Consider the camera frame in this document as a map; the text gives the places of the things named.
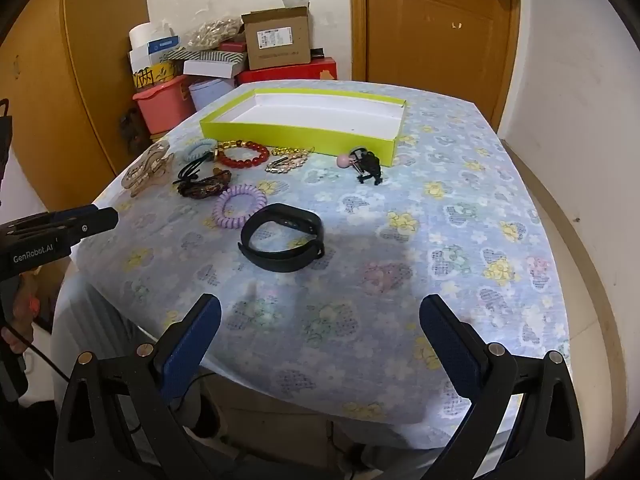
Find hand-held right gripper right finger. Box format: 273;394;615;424
419;294;586;480

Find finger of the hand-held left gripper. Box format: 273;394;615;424
52;208;120;248
0;204;100;236

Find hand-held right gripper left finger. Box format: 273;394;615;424
54;293;222;480

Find clear hair claw clip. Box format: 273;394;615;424
121;142;175;197

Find black hair tie green beads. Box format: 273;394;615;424
173;152;221;183

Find blue coil hair tie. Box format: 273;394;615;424
180;138;221;163

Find purple coil hair tie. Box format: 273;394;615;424
212;184;268;231

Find black hair tie pink ball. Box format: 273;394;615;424
337;146;383;186

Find yellow-green cardboard box tray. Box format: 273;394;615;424
200;87;408;167

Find person's left hand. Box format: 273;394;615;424
0;300;37;358

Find dark brown ornament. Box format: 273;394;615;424
117;107;151;153

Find floral tablecloth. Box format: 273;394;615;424
52;80;573;453

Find pink plastic basket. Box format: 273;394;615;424
132;75;196;135

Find wooden wardrobe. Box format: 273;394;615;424
0;0;151;211

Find yellow printed box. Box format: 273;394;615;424
132;60;188;93

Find lavender round tin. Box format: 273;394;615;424
188;79;236;111

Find blue and white box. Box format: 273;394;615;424
130;36;180;68

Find white flat box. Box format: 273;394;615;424
183;59;240;79

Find large white paper roll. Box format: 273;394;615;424
128;22;176;53

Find green striped box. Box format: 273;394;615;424
167;49;248;63

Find bag of gold trinkets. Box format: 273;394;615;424
187;18;245;51

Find red gift box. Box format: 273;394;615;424
236;56;338;86

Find brown cardboard box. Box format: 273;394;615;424
241;6;313;71

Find wooden door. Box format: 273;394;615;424
365;0;516;126

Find black cable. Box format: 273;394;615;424
22;340;73;386

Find red bead bracelet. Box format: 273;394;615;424
212;140;271;170

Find gold chain bracelet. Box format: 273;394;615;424
265;146;316;175

